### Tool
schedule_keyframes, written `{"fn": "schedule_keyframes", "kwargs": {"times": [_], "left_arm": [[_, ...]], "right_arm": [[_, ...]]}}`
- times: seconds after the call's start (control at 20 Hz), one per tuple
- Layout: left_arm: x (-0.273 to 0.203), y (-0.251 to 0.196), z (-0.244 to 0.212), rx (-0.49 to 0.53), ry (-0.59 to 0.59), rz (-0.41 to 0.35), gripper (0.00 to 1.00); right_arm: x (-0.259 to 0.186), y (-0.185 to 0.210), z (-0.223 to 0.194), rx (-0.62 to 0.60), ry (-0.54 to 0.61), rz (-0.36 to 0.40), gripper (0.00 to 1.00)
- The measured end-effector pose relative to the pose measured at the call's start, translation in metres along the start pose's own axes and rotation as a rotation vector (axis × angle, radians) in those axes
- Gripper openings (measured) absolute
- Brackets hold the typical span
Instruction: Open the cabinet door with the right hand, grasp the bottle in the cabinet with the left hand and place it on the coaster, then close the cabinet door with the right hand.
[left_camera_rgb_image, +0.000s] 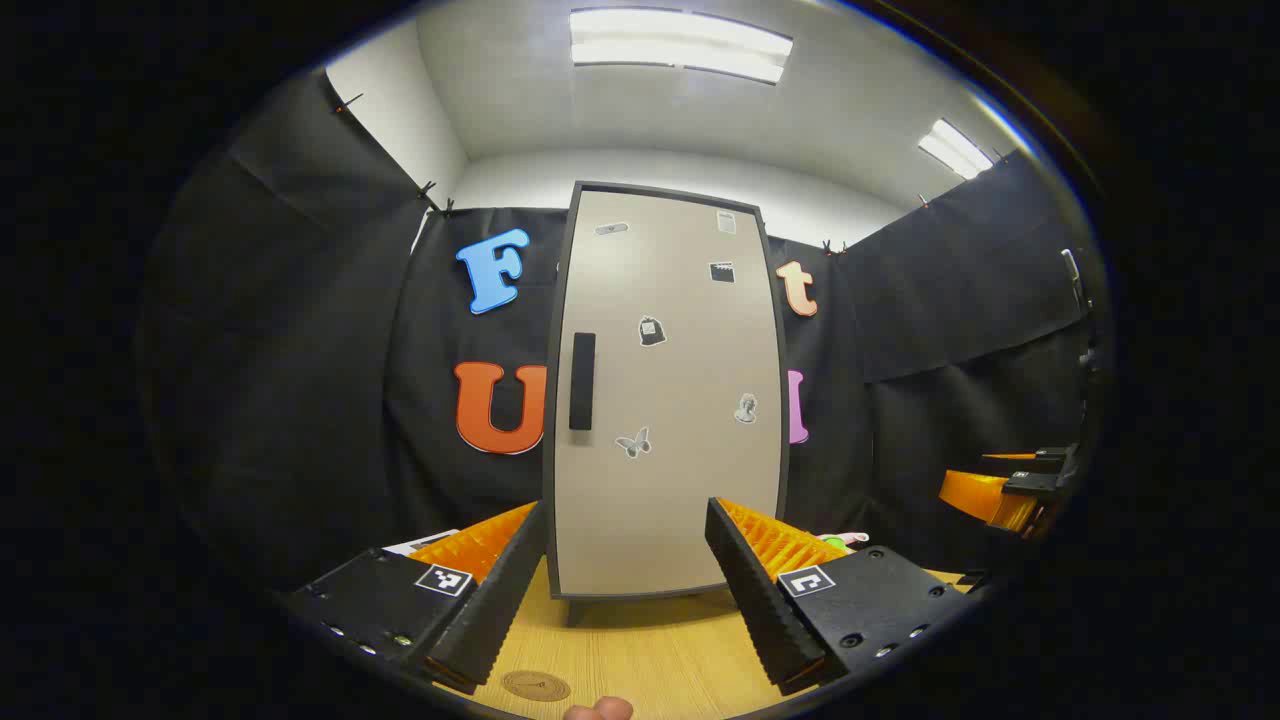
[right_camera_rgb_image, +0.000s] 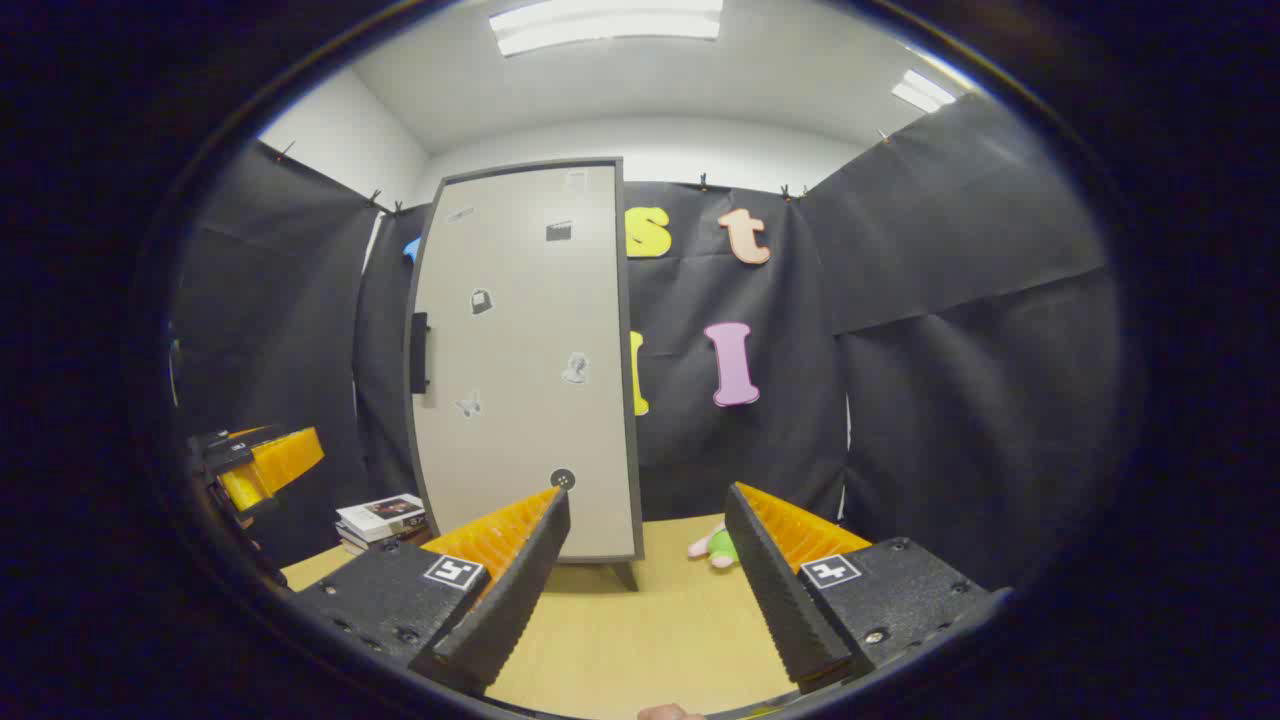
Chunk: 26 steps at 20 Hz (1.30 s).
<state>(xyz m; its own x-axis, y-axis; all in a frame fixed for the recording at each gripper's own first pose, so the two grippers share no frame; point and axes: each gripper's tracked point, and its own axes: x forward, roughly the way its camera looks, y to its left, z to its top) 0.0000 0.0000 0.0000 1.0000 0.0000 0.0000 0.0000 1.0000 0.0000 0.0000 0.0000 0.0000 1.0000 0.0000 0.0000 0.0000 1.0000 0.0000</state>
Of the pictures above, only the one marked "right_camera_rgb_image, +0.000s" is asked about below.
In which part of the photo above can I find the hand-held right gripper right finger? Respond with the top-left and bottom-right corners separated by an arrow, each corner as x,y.
723,482 -> 996,696

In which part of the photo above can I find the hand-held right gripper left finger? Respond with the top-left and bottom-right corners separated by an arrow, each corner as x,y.
290,487 -> 573,698

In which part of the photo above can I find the dark grey cabinet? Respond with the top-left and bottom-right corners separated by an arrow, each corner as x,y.
403,157 -> 646,593

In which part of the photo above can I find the black door handle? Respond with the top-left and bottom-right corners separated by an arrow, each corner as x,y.
409,311 -> 432,395

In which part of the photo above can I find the grey cabinet door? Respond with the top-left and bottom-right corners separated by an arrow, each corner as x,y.
410,165 -> 633,561

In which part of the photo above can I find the pink and green plush toy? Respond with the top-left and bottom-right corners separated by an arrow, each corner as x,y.
687,520 -> 741,571

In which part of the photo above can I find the dark cover book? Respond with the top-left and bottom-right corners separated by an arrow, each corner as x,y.
340,528 -> 433,557

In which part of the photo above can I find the black backdrop cloth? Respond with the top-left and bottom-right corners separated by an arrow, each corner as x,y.
170,95 -> 1126,591

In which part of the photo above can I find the small ceiling light panel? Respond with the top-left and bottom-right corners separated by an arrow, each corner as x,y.
892,68 -> 959,114

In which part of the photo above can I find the large ceiling light panel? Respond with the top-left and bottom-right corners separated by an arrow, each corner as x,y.
488,0 -> 724,58

